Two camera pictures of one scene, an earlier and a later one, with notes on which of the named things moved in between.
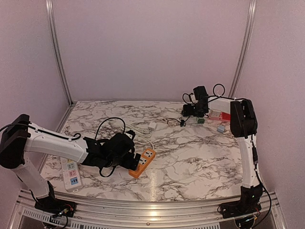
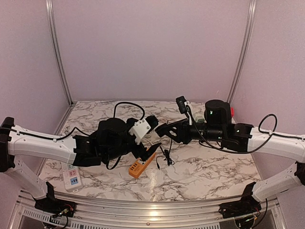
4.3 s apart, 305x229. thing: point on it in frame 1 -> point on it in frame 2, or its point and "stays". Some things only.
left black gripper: (128, 164) -> (140, 153)
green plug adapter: (200, 120) stays
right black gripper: (187, 111) -> (182, 133)
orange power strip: (145, 159) stays
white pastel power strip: (71, 175) stays
